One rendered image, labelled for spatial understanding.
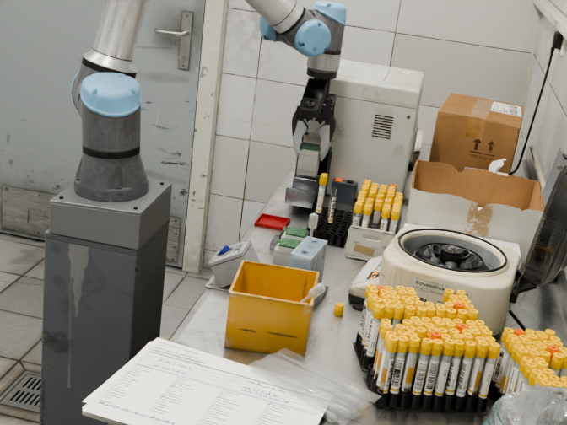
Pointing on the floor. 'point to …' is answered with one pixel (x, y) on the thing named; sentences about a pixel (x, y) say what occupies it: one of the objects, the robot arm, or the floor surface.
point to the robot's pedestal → (94, 317)
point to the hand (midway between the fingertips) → (309, 154)
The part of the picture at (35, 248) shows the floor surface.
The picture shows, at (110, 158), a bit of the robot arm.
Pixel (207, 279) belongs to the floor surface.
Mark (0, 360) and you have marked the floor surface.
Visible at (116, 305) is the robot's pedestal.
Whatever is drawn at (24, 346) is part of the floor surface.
